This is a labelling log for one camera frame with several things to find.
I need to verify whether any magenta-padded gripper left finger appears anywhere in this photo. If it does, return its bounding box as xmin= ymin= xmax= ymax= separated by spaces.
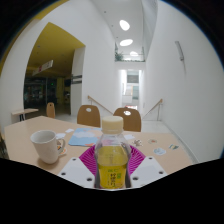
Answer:
xmin=57 ymin=144 xmax=100 ymax=189

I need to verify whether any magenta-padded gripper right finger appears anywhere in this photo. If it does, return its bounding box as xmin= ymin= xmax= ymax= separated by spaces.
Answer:
xmin=126 ymin=144 xmax=168 ymax=189

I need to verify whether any clear bottle with yellow drink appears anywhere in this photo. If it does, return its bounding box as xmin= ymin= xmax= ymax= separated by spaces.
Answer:
xmin=94 ymin=115 xmax=132 ymax=190

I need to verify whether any round pale blue sticker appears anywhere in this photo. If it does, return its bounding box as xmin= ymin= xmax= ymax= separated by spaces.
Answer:
xmin=153 ymin=147 xmax=167 ymax=156

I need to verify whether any small star-shaped sticker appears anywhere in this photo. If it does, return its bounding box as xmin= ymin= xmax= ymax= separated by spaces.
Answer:
xmin=131 ymin=139 xmax=144 ymax=148

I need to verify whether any pastel printed flat mat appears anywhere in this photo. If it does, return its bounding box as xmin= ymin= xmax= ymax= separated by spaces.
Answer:
xmin=68 ymin=127 xmax=103 ymax=148

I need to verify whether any white ceramic mug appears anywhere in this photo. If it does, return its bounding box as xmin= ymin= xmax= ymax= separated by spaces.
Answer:
xmin=29 ymin=129 xmax=67 ymax=165

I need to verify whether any wooden chair with round hole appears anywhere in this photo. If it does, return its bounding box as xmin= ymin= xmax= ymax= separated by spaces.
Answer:
xmin=76 ymin=104 xmax=102 ymax=128
xmin=113 ymin=107 xmax=142 ymax=133

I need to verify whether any wooden stair handrail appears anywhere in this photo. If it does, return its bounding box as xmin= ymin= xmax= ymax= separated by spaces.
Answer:
xmin=142 ymin=98 xmax=164 ymax=121
xmin=87 ymin=95 xmax=114 ymax=116

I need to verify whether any small wooden chair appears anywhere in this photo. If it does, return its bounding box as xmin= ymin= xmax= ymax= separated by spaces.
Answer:
xmin=45 ymin=102 xmax=56 ymax=119

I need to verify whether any small wooden side table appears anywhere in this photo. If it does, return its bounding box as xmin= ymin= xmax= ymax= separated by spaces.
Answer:
xmin=10 ymin=107 xmax=40 ymax=122

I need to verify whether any white hanging sign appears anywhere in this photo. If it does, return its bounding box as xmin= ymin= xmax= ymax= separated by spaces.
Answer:
xmin=32 ymin=59 xmax=54 ymax=77

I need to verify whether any green balcony plant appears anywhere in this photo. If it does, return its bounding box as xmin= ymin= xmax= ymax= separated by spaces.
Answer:
xmin=114 ymin=49 xmax=124 ymax=62

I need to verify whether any group of oval ceiling lights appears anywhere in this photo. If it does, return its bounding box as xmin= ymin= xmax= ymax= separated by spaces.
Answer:
xmin=118 ymin=19 xmax=139 ymax=58

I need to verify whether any grey wall lamp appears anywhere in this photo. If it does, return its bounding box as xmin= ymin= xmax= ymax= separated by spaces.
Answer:
xmin=174 ymin=40 xmax=185 ymax=62

